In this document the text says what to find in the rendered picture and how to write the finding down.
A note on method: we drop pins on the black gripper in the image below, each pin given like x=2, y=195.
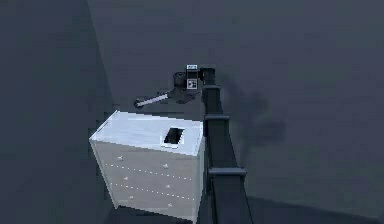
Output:
x=181, y=88

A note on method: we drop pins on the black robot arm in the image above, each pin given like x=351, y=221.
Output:
x=220, y=146

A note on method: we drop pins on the white black-screen mobile phone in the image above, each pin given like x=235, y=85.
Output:
x=173, y=136

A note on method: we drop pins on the white chest of drawers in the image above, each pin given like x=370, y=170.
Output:
x=150, y=166

